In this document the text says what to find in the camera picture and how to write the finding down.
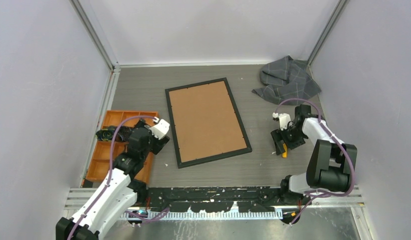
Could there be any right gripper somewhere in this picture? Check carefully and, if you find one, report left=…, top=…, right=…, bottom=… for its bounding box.
left=271, top=124, right=307, bottom=156

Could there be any yellow handled screwdriver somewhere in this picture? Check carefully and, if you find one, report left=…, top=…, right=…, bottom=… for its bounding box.
left=281, top=143, right=288, bottom=158

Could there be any black picture frame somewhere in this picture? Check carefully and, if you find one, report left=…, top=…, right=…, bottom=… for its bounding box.
left=165, top=77, right=253, bottom=169

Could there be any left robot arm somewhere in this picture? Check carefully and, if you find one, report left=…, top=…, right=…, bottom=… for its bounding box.
left=55, top=115, right=170, bottom=240

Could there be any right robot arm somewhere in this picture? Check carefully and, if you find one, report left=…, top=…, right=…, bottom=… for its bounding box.
left=270, top=104, right=358, bottom=206

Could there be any orange wooden divided tray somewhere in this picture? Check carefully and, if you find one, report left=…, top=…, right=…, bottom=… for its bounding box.
left=82, top=110, right=160, bottom=187

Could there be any grey checked cloth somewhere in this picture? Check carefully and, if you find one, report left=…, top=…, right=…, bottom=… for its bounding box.
left=251, top=55, right=321, bottom=105

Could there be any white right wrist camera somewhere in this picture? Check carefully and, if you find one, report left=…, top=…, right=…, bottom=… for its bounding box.
left=272, top=112, right=291, bottom=131

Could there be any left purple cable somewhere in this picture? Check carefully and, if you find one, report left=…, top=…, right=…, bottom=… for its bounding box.
left=66, top=115, right=173, bottom=240

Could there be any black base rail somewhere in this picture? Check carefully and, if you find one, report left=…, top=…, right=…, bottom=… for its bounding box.
left=133, top=186, right=310, bottom=213

